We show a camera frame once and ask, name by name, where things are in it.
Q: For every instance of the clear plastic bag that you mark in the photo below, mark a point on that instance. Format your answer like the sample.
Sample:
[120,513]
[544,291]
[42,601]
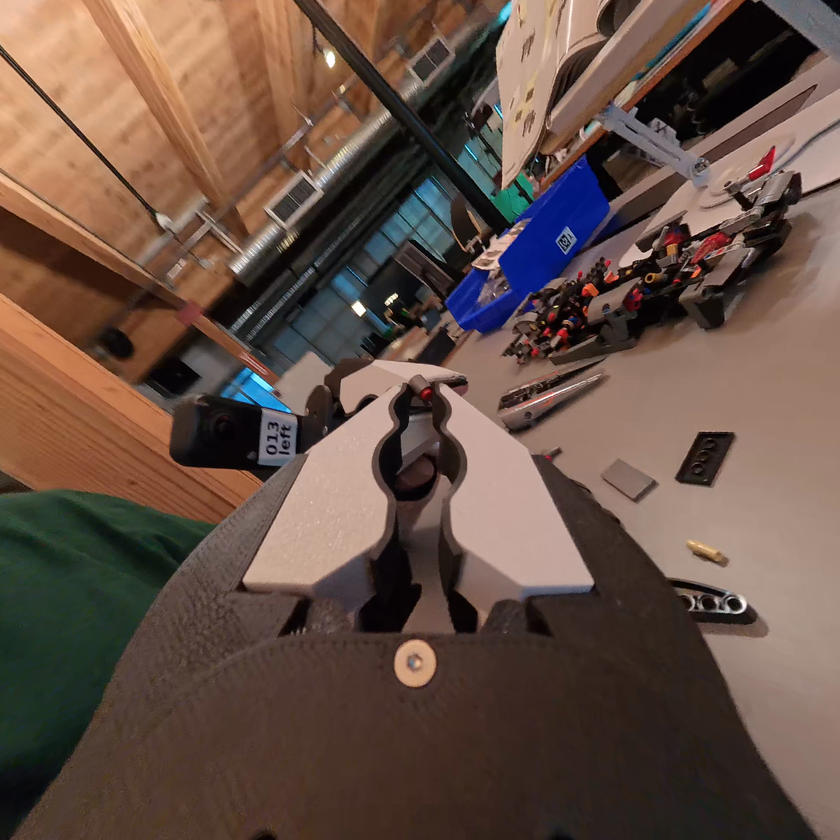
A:
[499,249]

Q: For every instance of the white rounded mat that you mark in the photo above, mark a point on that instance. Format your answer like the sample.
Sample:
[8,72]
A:
[715,187]

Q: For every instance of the tan lego pin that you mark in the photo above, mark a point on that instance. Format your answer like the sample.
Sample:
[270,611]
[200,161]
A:
[707,551]

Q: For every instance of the silver ventilation duct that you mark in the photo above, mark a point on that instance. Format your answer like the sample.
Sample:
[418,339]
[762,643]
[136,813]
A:
[341,164]

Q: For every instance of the black ceiling pipe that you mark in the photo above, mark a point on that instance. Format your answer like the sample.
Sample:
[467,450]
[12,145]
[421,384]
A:
[394,105]

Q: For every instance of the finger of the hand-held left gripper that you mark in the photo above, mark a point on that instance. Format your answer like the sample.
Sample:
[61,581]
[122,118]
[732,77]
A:
[361,388]
[420,369]

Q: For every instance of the lego vehicle model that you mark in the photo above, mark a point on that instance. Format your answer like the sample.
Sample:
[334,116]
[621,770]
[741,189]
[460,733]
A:
[656,289]

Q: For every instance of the silver pointed lego panel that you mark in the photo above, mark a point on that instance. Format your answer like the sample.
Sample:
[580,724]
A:
[544,403]

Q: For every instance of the grey flat lego tile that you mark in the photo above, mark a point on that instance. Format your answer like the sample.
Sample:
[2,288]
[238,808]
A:
[628,479]

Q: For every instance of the blue plastic bin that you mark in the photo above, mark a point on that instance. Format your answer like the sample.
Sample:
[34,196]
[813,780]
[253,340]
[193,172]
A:
[525,275]

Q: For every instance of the person's green shirt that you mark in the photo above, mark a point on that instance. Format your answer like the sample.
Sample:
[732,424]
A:
[65,590]

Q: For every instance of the white vent grille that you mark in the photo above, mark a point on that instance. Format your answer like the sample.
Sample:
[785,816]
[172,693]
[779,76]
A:
[293,197]
[430,59]

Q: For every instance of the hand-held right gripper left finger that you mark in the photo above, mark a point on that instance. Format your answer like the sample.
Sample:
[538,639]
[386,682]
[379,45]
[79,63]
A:
[321,518]

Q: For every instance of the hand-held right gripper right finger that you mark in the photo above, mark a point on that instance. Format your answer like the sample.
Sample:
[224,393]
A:
[512,525]

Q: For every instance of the black lego plate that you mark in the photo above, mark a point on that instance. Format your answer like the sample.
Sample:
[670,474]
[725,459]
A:
[705,457]

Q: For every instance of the black curved lego beam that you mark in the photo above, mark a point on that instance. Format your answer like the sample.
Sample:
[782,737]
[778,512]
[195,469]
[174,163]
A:
[712,600]

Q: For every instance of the grey lego connector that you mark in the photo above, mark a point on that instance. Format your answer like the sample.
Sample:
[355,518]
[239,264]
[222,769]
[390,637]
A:
[417,382]

